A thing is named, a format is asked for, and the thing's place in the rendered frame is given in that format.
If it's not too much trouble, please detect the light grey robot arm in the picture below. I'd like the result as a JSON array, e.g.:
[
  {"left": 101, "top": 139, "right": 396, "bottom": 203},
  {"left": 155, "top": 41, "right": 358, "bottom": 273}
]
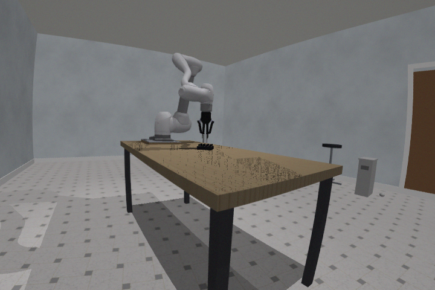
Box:
[{"left": 149, "top": 53, "right": 214, "bottom": 141}]

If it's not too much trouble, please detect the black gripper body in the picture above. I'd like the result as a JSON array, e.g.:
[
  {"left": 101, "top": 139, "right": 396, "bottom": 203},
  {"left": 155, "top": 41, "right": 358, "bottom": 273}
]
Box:
[{"left": 200, "top": 112, "right": 211, "bottom": 124}]

